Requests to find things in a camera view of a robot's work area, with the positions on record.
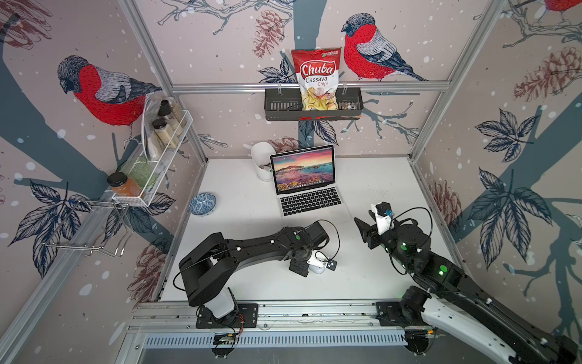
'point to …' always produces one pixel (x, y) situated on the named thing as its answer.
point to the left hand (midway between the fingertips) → (312, 248)
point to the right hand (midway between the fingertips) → (363, 213)
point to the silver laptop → (305, 181)
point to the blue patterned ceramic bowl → (202, 204)
